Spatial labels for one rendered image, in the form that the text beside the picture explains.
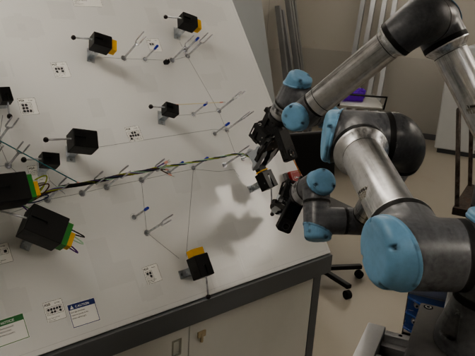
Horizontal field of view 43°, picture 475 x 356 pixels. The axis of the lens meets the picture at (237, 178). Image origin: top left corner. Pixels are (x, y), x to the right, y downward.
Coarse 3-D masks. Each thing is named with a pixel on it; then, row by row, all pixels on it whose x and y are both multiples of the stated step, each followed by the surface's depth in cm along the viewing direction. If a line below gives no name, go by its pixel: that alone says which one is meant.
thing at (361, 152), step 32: (352, 128) 122; (384, 128) 126; (352, 160) 117; (384, 160) 112; (384, 192) 103; (384, 224) 90; (416, 224) 90; (448, 224) 91; (384, 256) 90; (416, 256) 88; (448, 256) 88; (384, 288) 92; (416, 288) 91; (448, 288) 91
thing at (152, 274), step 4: (152, 264) 165; (156, 264) 166; (144, 268) 163; (148, 268) 164; (152, 268) 165; (156, 268) 166; (144, 272) 163; (148, 272) 164; (152, 272) 164; (156, 272) 165; (148, 276) 163; (152, 276) 164; (156, 276) 165; (160, 276) 165; (148, 280) 163; (152, 280) 163; (156, 280) 164; (148, 284) 162
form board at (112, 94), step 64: (0, 0) 167; (64, 0) 181; (128, 0) 196; (192, 0) 214; (0, 64) 160; (128, 64) 186; (192, 64) 202; (256, 64) 221; (0, 128) 154; (64, 128) 165; (192, 128) 192; (64, 192) 158; (128, 192) 169; (192, 192) 183; (256, 192) 198; (64, 256) 151; (128, 256) 162; (256, 256) 188; (64, 320) 145; (128, 320) 155
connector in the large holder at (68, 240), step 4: (68, 224) 141; (72, 224) 141; (68, 228) 140; (72, 228) 141; (68, 232) 140; (72, 232) 141; (64, 236) 139; (68, 236) 140; (72, 236) 141; (64, 240) 139; (68, 240) 139; (72, 240) 141; (60, 244) 138; (64, 244) 138; (68, 244) 140; (56, 248) 140; (60, 248) 140; (64, 248) 141; (68, 248) 141
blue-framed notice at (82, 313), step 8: (72, 304) 148; (80, 304) 149; (88, 304) 150; (72, 312) 147; (80, 312) 148; (88, 312) 150; (96, 312) 151; (72, 320) 147; (80, 320) 148; (88, 320) 149; (96, 320) 150
